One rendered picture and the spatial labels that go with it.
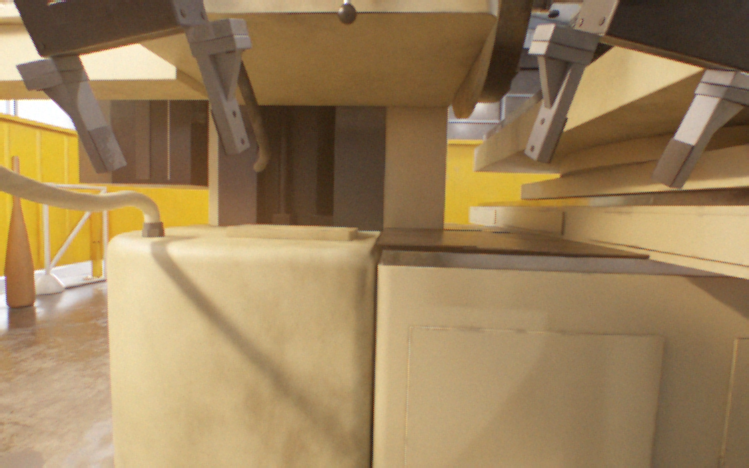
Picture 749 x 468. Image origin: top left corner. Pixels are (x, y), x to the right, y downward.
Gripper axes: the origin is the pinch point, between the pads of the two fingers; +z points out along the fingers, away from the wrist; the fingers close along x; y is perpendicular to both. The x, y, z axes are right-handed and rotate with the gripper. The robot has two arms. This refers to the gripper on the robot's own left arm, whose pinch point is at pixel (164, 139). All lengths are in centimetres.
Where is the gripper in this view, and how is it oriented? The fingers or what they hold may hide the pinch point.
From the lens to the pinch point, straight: 40.2
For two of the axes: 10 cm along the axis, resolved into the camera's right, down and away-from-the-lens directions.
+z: 1.5, 8.8, 4.4
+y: 1.0, -4.6, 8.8
